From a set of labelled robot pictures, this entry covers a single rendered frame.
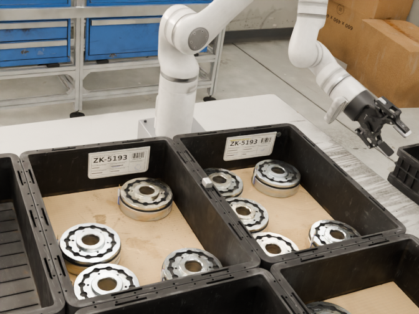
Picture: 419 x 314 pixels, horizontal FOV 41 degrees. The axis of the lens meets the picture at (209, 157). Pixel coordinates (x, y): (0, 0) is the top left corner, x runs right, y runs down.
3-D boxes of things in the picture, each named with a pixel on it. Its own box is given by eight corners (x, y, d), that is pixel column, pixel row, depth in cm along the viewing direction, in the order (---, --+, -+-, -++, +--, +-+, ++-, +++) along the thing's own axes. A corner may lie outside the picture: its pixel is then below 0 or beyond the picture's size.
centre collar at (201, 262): (173, 261, 94) (174, 258, 94) (200, 255, 96) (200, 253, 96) (185, 281, 90) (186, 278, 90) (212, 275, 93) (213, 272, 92)
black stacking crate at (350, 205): (165, 183, 122) (170, 137, 116) (280, 166, 135) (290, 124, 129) (252, 318, 93) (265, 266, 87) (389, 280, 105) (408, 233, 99)
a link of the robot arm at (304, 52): (282, 66, 137) (289, 7, 134) (298, 66, 144) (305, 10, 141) (308, 70, 133) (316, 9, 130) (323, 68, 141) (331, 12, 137)
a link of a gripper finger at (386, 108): (373, 103, 127) (391, 121, 125) (376, 98, 125) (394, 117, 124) (380, 97, 128) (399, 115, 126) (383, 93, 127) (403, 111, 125)
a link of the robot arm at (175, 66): (157, 4, 126) (151, 72, 136) (179, 20, 121) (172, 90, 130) (191, -1, 131) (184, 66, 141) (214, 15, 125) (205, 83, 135)
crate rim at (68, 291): (18, 162, 104) (17, 151, 103) (168, 144, 117) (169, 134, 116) (68, 323, 75) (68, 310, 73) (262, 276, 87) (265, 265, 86)
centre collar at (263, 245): (254, 243, 101) (255, 240, 101) (279, 240, 103) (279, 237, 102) (265, 262, 97) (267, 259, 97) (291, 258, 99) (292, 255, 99)
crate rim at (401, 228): (168, 144, 117) (169, 134, 116) (289, 131, 130) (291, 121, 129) (262, 276, 87) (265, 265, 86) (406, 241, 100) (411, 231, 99)
